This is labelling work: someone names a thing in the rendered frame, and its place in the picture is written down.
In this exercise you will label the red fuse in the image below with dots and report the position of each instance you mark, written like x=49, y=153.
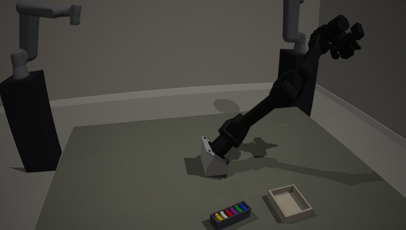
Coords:
x=228, y=213

